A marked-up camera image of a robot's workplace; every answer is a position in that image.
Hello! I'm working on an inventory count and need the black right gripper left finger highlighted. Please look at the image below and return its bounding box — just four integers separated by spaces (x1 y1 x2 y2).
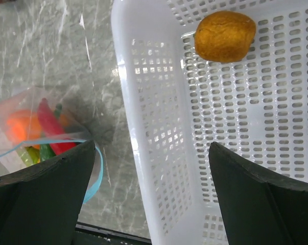
0 141 96 244

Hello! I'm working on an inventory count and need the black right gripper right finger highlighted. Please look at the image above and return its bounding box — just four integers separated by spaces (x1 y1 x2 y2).
209 142 308 244

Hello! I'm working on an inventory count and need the green toy apple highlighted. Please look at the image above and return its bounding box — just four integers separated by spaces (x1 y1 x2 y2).
17 147 40 167

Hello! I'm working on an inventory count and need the green toy cucumber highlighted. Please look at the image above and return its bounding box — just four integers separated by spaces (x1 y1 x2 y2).
39 104 62 162

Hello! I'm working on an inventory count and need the red toy chili pepper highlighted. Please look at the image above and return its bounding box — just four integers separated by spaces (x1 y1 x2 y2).
37 98 76 155

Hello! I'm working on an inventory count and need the clear zip top bag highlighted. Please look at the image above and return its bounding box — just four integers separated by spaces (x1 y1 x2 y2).
0 85 105 205

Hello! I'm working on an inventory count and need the orange toy tangerine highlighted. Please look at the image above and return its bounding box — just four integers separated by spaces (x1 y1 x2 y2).
59 114 69 127
6 109 42 144

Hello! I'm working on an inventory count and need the brown toy kiwi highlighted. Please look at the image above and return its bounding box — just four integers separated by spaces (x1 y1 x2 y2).
194 11 256 63

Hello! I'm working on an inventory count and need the white plastic mesh basket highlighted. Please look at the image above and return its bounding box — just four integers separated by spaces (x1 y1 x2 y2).
111 1 308 244

